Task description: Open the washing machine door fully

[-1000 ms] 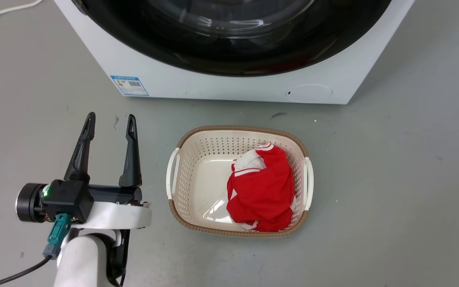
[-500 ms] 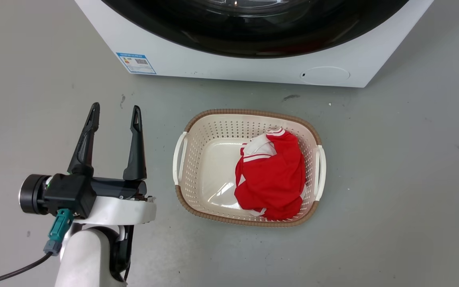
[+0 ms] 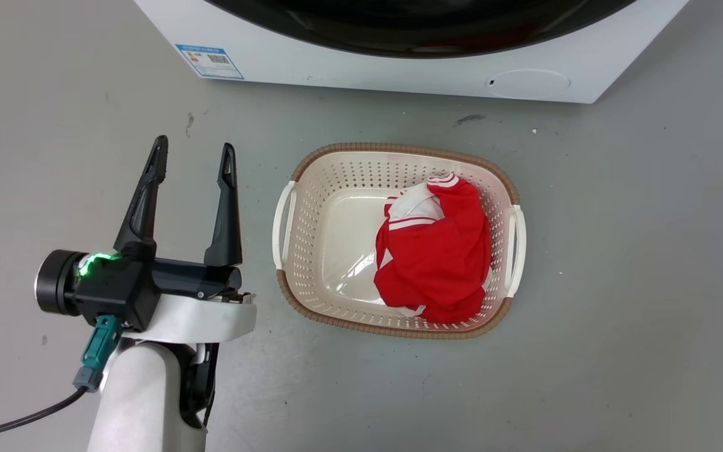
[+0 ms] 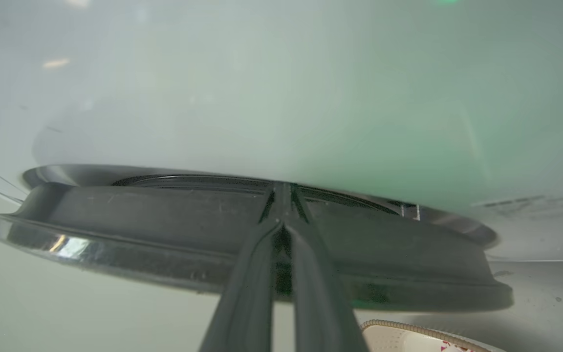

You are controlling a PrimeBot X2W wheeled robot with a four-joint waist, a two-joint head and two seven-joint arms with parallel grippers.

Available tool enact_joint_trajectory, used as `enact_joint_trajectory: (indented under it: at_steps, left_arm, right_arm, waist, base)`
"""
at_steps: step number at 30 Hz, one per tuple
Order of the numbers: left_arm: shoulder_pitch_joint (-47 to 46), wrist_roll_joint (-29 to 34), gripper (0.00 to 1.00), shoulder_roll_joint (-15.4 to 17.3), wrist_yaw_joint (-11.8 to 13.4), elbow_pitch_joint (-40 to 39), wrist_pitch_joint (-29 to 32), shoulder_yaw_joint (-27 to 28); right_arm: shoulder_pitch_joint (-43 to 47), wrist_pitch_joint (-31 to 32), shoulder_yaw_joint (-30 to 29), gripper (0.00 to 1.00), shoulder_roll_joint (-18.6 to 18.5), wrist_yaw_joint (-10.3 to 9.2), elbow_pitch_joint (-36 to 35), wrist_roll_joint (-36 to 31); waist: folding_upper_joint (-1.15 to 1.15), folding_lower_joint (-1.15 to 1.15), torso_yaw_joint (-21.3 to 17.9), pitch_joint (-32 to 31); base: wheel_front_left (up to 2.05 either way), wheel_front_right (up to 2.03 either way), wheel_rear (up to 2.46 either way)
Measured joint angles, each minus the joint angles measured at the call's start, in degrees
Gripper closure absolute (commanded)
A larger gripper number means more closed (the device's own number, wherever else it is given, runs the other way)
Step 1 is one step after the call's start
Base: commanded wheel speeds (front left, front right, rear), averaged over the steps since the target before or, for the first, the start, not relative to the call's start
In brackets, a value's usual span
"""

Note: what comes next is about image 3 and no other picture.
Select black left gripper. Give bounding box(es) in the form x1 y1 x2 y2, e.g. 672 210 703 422
34 135 257 343

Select white washing machine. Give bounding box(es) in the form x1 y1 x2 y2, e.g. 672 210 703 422
134 0 690 104

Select dark round washing machine door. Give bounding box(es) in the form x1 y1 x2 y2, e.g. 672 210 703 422
203 0 638 59

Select blue energy label sticker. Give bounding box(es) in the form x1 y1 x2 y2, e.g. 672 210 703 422
175 44 245 80

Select cream perforated laundry basket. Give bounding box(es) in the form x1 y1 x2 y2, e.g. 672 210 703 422
272 143 527 340

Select red and white garment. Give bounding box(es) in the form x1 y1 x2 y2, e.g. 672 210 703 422
373 173 493 325

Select black cable with teal plug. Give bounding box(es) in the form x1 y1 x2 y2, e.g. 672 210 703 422
0 315 125 441

